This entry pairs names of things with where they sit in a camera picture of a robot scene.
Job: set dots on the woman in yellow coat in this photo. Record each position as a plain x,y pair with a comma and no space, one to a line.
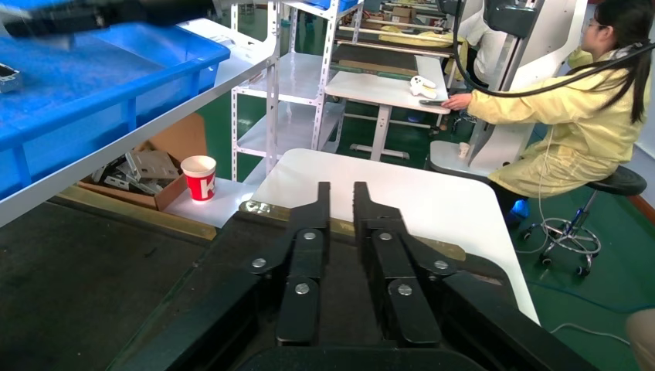
573,128

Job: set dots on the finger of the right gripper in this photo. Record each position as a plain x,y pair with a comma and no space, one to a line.
56,24

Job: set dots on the gold metal rail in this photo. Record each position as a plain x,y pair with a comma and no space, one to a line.
153,220

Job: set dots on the pile of grey metal plates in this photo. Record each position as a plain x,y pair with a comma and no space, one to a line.
148,166

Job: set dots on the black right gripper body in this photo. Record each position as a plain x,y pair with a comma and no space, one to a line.
169,10

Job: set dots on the white desk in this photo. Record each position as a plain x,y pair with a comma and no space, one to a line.
378,87

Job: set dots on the brown cardboard box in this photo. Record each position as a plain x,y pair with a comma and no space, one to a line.
179,138

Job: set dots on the white game controller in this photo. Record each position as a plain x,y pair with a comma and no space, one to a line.
422,87

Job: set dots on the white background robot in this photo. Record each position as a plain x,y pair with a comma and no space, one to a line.
552,30

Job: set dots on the white metal shelving rack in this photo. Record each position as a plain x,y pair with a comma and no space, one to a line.
302,77

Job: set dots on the black conveyor belt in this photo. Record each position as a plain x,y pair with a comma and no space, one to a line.
77,286

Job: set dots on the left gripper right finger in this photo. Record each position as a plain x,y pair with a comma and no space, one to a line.
389,256

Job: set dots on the red and white paper cup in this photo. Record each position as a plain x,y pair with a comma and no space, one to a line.
199,182

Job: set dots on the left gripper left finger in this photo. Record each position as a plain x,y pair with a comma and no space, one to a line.
307,256

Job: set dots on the blue plastic tray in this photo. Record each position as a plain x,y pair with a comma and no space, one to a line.
102,92

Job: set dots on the background workbench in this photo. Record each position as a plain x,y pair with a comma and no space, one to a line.
389,51

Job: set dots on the person in white coat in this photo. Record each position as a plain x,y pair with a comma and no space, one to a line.
486,51

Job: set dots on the perforated white shelf post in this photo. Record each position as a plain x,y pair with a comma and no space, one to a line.
272,112

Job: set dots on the black phone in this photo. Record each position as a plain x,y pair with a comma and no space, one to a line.
432,102

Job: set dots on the black round swivel stool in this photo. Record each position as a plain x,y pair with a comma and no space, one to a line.
616,180

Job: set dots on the silver metal bracket part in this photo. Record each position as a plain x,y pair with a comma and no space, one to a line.
9,79

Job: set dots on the white metal shelf board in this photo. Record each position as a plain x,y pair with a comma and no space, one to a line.
240,56

